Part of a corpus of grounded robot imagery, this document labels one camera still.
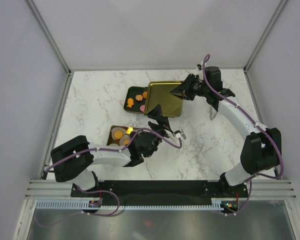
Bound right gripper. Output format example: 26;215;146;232
170;74;210;102

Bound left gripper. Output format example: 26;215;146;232
147;104;175;158

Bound gold tin lid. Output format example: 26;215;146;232
144;81;183;117

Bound orange swirl cookie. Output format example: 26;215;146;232
122;139;130;146

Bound metal tongs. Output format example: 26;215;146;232
209;86;232;121

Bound square gold cookie tin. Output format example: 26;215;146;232
106;125;138;147

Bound orange dotted biscuit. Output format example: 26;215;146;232
113;130;124;140

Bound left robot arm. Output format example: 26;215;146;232
45;104;182;197

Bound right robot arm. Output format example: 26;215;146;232
170;66;283;198

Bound orange flower cookie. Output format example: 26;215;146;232
135;94;143;102

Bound orange round cookie top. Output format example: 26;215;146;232
142;91;148;99

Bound orange fish cookie left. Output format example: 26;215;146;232
126;98;134;109

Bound white paper cup centre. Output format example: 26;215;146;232
119;134;131;146

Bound dark green cookie tray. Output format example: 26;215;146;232
123;86;148;114

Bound white paper cup top-left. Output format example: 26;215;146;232
111;127;127;140

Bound white paper cup bottom-left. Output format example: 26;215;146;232
107;143;119;147

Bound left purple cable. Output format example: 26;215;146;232
34;127;183;228

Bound purple cable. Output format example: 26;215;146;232
201;53;285;217
34;127;183;228

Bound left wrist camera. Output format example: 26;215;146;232
167;129;187;143

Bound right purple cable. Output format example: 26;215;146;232
201;53;285;217

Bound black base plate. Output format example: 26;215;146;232
69;179;249;207

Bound white cable duct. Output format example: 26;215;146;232
35;199;224;211

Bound right aluminium frame post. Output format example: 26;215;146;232
243;0;290;74

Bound aluminium frame post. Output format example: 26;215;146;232
24;0;72;76
243;0;290;74

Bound aluminium rail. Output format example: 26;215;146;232
25;179;297;201

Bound left aluminium frame post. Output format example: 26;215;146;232
24;0;72;76

